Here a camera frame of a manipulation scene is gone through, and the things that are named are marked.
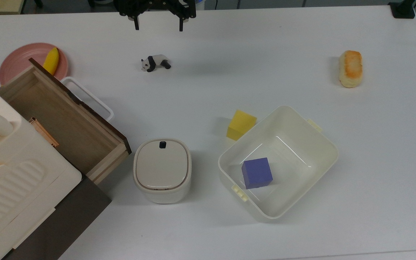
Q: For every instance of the open wooden drawer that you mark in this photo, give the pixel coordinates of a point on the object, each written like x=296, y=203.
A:
x=63, y=119

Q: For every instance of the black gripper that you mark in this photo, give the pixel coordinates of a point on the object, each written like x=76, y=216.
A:
x=157, y=6

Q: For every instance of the yellow cube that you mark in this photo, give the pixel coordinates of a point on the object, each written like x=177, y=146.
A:
x=241, y=125

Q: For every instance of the black and white panda toy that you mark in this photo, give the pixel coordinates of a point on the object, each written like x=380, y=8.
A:
x=154, y=63

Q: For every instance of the toasted bread loaf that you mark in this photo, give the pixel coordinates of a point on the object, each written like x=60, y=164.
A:
x=351, y=68

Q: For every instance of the cream plastic bin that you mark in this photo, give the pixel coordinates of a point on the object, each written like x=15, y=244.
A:
x=287, y=144

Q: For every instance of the black clamp mount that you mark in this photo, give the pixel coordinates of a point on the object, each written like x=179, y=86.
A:
x=403, y=9

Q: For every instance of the cream plastic cabinet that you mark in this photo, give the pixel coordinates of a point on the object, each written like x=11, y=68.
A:
x=9, y=173

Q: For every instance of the cream lidded container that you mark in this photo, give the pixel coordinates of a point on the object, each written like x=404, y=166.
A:
x=162, y=169

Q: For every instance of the purple cube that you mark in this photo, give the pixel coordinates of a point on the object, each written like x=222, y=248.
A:
x=256, y=173

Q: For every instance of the pink plate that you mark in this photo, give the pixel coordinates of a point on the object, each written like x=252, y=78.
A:
x=16, y=65

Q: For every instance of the yellow toy banana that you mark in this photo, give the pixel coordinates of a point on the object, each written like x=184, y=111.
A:
x=52, y=60

